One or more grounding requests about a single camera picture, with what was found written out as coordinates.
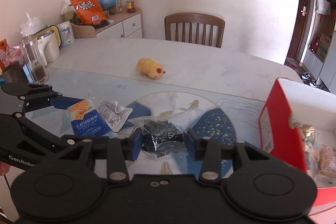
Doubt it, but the white drawer cabinet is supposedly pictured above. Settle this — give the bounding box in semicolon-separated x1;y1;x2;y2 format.
71;7;144;39

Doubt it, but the hanging tote bag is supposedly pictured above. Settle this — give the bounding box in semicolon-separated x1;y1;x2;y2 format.
316;0;331;15

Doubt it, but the white electric kettle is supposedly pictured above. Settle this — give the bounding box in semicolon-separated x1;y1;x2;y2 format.
34;25;61;66

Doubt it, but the orange snack bag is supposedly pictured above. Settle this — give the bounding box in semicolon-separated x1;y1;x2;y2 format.
70;0;108;29

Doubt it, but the white patterned mug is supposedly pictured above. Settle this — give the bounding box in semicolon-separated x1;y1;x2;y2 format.
57;21;75;47

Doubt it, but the glass jar with brown liquid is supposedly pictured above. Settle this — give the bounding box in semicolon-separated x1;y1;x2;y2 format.
21;35;48;84

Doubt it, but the blue globe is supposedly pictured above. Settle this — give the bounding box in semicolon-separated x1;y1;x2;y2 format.
99;0;116;15

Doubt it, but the wooden chair behind table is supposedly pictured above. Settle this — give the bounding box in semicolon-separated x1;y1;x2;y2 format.
164;12;226;48

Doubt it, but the person left hand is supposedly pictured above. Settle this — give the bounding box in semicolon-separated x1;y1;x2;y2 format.
0;162;11;176

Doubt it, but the red cardboard box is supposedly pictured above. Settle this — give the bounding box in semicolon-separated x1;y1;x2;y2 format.
259;78;335;206

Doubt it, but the red lid jar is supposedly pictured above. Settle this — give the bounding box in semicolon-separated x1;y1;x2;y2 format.
126;0;135;13

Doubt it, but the yellow plush toy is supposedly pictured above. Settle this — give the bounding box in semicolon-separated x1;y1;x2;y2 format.
135;57;165;80

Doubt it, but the blue white snack packet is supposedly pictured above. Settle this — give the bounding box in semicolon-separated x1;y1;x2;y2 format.
67;98;111;136

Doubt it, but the white wall cabinet unit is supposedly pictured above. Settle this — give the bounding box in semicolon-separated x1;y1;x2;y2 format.
301;0;335;93

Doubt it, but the pink pastry packet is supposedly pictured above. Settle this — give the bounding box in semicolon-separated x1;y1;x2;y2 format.
319;145;335;178

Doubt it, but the bag of black seeds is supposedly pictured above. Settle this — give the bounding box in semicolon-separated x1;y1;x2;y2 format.
129;107;204;158

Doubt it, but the brown entrance door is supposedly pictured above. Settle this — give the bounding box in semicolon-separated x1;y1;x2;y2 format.
287;0;310;60

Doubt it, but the silver printed foil packet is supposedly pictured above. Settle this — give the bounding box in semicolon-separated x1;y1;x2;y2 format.
95;99;133;132

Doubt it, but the brown foil snack bag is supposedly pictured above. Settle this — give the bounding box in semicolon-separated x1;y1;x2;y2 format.
290;119;319;181

